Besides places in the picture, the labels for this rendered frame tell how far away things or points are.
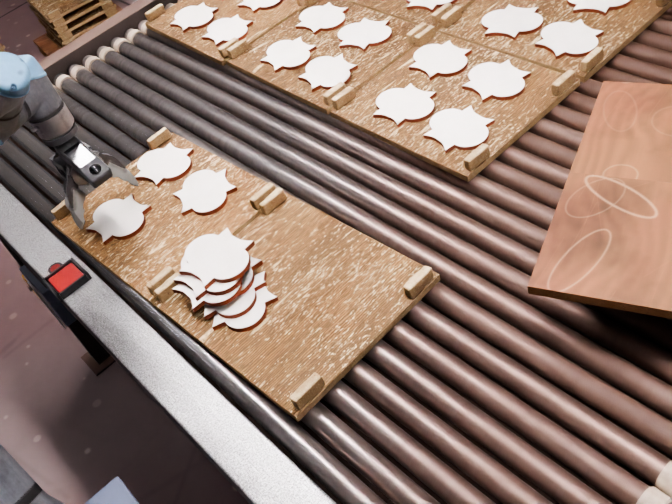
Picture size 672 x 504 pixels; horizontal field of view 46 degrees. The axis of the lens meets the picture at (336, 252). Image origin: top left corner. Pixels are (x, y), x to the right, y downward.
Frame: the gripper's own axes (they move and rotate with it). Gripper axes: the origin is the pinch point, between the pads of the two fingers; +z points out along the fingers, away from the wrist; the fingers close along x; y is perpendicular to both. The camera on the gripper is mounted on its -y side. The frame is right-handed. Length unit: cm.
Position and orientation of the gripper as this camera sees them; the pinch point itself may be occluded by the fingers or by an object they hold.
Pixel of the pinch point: (112, 208)
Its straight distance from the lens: 171.8
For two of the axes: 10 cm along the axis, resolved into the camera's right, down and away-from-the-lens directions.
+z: 2.9, 7.0, 6.5
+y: -6.7, -3.4, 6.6
